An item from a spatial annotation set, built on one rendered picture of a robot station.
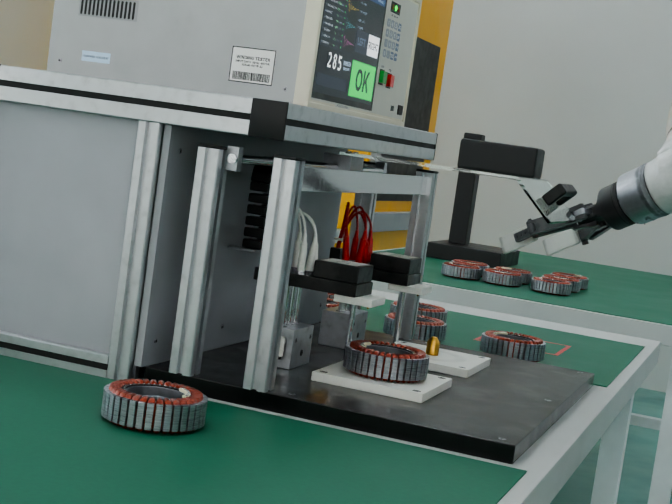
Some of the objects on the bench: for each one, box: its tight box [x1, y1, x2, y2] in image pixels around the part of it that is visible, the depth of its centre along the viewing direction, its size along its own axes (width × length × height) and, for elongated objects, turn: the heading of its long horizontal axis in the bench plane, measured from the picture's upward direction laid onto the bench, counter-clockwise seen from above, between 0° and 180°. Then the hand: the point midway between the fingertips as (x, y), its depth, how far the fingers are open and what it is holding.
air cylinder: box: [318, 306, 368, 349], centre depth 193 cm, size 5×8×6 cm
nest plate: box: [390, 341, 491, 378], centre depth 189 cm, size 15×15×1 cm
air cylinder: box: [277, 322, 314, 370], centre depth 171 cm, size 5×8×6 cm
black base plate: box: [144, 322, 595, 464], centre depth 178 cm, size 47×64×2 cm
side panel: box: [0, 100, 168, 380], centre depth 159 cm, size 28×3×32 cm
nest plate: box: [311, 360, 452, 403], centre depth 166 cm, size 15×15×1 cm
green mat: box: [0, 355, 527, 504], centre depth 124 cm, size 94×61×1 cm
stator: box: [480, 330, 546, 362], centre depth 219 cm, size 11×11×4 cm
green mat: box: [361, 299, 645, 388], centre depth 246 cm, size 94×61×1 cm
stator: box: [343, 340, 430, 383], centre depth 166 cm, size 11×11×4 cm
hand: (529, 244), depth 218 cm, fingers open, 13 cm apart
